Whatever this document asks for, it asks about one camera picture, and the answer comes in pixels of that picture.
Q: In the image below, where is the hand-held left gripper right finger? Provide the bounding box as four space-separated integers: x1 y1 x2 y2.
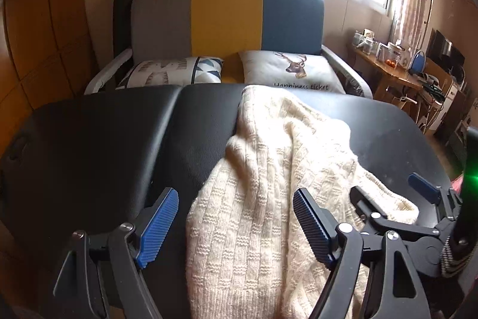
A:
293 188 430 319

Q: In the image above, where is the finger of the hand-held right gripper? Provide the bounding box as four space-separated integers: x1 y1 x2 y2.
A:
408 173 464 222
349 185 445 245

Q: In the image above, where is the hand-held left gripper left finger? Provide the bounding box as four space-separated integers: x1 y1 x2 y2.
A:
52 187 180 319

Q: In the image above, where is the cream knit sweater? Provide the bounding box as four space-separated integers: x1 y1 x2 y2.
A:
186 85 419 319

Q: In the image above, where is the white low cabinet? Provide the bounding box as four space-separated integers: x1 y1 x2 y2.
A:
424 59 469 135

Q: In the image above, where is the wooden desk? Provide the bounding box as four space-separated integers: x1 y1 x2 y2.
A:
349 42 424 106

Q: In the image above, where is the blue chair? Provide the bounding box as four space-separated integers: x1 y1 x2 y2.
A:
409 50 428 75

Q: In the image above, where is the black monitor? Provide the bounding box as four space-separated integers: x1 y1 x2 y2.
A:
426 29 465 71

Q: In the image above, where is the clear plastic container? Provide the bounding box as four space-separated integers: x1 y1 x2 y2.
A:
377 42 402 62

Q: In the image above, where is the geometric print pillow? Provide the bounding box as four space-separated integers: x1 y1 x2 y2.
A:
116 57 225 91

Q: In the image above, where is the clear glass jar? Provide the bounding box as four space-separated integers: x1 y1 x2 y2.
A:
353 29 376 54

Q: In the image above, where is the white deer print pillow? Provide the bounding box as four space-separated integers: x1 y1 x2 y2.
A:
238 50 346 95

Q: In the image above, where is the grey yellow blue sofa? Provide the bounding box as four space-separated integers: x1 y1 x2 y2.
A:
84 0 374 97

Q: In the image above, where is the wooden wardrobe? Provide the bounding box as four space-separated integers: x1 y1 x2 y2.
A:
0 0 114 151

